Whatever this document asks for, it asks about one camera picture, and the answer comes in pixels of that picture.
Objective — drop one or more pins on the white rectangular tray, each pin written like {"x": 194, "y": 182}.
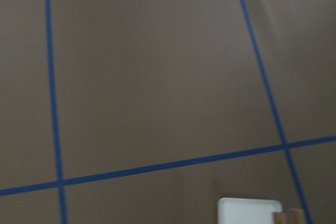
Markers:
{"x": 242, "y": 210}

